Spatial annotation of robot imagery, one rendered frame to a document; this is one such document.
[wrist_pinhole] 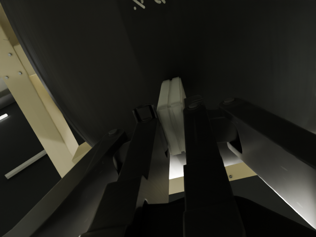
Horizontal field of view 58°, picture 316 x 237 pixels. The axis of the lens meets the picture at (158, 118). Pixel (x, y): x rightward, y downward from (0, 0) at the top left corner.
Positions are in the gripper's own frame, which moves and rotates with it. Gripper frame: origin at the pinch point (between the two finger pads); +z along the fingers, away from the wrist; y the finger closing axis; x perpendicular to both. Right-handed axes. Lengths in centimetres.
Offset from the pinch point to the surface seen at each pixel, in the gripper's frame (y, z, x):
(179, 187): -11, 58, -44
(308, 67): 10.6, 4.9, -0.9
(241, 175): 8, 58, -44
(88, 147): -40, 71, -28
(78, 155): -44, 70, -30
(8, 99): -633, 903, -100
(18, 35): -11.8, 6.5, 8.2
